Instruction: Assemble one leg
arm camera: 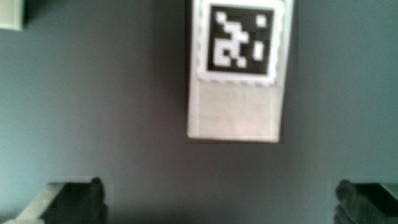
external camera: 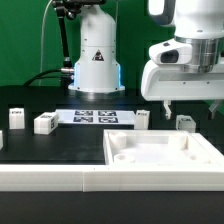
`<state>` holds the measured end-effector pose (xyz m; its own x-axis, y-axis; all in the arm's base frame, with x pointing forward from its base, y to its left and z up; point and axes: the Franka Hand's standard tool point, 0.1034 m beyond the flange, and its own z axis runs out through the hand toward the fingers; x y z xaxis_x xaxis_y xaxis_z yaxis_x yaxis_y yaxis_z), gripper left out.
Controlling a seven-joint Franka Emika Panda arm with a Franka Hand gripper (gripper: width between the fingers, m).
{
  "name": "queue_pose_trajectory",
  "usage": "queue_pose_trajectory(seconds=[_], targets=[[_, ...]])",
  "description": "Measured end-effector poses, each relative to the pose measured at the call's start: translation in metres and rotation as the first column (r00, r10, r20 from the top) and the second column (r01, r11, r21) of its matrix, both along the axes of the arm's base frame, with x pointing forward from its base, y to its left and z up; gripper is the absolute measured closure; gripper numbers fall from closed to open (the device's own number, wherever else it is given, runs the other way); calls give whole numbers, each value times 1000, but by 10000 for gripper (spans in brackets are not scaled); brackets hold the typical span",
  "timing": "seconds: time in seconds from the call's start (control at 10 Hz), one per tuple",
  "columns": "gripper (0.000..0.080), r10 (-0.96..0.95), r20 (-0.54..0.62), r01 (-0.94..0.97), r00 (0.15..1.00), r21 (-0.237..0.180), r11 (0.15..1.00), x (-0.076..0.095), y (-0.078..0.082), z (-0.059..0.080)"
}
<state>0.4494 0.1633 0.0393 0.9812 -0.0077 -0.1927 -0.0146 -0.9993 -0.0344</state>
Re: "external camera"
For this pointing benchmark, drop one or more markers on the white square tabletop part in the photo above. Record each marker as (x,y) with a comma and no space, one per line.
(158,147)

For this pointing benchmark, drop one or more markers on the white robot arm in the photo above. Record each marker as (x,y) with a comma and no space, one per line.
(97,72)

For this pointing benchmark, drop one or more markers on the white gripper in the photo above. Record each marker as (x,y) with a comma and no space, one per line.
(184,69)

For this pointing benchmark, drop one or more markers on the white obstacle fence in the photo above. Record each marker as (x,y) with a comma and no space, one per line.
(131,177)

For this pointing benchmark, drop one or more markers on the white sheet with tags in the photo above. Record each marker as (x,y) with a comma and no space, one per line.
(69,116)

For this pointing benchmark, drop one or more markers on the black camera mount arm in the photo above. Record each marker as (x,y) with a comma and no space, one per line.
(69,9)

